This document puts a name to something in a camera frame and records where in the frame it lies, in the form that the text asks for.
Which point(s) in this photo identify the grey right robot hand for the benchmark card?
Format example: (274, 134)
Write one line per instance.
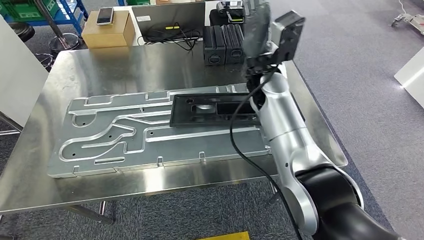
(258, 30)

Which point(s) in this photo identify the black plastic trim panel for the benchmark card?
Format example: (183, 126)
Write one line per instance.
(180, 114)

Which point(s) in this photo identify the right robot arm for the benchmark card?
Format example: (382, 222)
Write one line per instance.
(285, 126)

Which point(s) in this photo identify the stainless steel workbench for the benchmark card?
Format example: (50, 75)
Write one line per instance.
(99, 76)

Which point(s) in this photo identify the blue metal shelf rack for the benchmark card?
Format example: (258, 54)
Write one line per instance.
(78, 13)

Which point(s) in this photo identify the black battery box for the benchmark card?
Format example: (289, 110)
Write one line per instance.
(233, 44)
(213, 46)

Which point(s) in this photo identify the black silver device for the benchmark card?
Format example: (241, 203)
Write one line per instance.
(228, 15)

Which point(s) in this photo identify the dark grey laptop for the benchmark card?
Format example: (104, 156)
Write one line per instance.
(165, 15)

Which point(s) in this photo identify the green plastic crate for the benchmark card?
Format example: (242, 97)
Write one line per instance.
(139, 2)
(26, 11)

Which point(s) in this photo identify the stamped grey metal plate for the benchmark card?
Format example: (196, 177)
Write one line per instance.
(165, 149)

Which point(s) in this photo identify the brown cardboard box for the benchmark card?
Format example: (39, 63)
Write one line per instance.
(106, 34)

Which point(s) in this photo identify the smartphone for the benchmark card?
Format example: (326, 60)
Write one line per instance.
(105, 16)

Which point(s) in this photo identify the white lit display plinth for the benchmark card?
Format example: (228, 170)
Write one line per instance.
(412, 76)

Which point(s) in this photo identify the black round stool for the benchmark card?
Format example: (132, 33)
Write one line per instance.
(21, 31)

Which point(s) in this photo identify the white panel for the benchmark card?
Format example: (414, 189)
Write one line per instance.
(20, 82)

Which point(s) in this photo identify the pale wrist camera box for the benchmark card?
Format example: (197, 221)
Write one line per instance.
(291, 33)

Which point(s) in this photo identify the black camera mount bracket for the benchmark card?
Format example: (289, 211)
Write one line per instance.
(261, 63)

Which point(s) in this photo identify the grey metal frame piece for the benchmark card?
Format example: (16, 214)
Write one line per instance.
(410, 20)

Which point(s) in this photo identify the chrome stanchion post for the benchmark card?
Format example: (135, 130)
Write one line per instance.
(64, 43)

